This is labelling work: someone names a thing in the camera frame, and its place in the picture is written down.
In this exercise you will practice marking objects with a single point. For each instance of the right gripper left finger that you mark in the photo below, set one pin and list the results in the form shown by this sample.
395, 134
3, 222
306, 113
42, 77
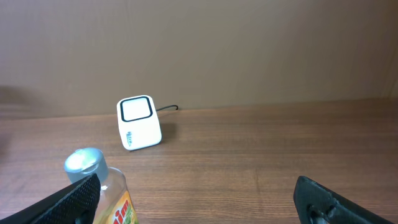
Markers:
75, 204

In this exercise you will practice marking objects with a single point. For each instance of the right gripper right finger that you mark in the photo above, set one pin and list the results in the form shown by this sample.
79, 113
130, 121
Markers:
317, 204

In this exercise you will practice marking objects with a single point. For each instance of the yellow liquid bottle silver cap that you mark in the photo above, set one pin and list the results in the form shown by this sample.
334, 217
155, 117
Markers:
115, 205

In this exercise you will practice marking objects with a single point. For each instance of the white barcode scanner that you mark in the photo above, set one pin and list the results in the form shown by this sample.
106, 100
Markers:
138, 122

